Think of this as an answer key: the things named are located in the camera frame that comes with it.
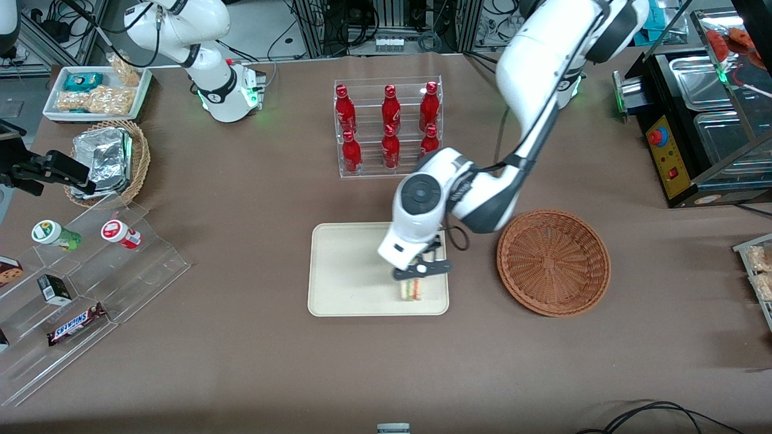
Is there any green lidded cup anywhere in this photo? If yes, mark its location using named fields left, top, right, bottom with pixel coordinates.
left=31, top=219, right=82, bottom=252

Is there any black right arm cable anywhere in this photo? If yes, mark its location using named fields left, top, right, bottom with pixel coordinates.
left=57, top=0, right=165, bottom=68

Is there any clear acrylic stepped display stand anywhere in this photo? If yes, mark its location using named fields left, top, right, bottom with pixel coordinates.
left=0, top=193, right=192, bottom=407

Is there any round brown wicker basket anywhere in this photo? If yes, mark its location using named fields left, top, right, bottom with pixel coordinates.
left=496, top=209, right=612, bottom=318

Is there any white rectangular snack tray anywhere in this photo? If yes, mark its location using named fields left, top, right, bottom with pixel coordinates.
left=42, top=65, right=153, bottom=124

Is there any small clear peanut snack bag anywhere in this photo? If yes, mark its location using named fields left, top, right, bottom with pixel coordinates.
left=106, top=52, right=143, bottom=89

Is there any clear acrylic bottle rack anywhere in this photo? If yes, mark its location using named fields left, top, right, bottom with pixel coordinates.
left=334, top=75, right=443, bottom=179

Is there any teal cardboard box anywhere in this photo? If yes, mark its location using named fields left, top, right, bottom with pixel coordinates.
left=647, top=12, right=681, bottom=43

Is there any red lidded cup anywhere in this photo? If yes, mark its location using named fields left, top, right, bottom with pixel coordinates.
left=101, top=219, right=143, bottom=250

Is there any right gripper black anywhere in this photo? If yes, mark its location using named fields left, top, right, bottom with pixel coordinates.
left=0, top=119, right=98, bottom=197

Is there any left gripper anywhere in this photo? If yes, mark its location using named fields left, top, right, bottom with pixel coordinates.
left=393, top=236, right=453, bottom=283

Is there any teal snack packet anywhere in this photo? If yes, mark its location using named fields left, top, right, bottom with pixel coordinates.
left=63, top=72, right=104, bottom=92

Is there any steel food pan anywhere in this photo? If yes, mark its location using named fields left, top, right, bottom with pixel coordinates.
left=668, top=56, right=739, bottom=113

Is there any black floor cable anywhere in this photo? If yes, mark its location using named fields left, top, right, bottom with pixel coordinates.
left=576, top=401, right=746, bottom=434

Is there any cream plastic serving tray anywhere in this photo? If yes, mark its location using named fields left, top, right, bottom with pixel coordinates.
left=308, top=221, right=451, bottom=317

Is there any small black carton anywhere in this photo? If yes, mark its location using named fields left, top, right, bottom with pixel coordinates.
left=37, top=274, right=73, bottom=306

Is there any black food warmer appliance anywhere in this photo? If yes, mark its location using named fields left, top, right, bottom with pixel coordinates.
left=612, top=6, right=772, bottom=209

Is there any oval tan wicker basket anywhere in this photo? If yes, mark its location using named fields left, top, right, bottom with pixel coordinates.
left=63, top=119, right=151, bottom=209

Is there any grey tray with snack bags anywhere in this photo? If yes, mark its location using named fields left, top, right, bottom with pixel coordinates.
left=733, top=234, right=772, bottom=332

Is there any red orange packaged food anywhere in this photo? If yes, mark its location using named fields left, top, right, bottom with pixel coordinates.
left=706, top=27, right=768, bottom=71

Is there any aluminium foil container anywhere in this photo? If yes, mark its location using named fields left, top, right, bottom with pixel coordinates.
left=69, top=134, right=134, bottom=200
left=72, top=127, right=131, bottom=181

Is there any large clear peanut snack bag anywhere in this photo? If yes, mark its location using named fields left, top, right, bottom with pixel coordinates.
left=55, top=86, right=137, bottom=116

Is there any Snickers chocolate bar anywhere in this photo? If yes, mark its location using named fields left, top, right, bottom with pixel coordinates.
left=47, top=303, right=108, bottom=347

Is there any chocolate chip cookie box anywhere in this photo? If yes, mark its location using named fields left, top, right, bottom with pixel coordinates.
left=0, top=256, right=25, bottom=289

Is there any aluminium frame equipment rack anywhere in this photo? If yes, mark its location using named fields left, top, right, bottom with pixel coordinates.
left=292, top=0, right=484, bottom=58

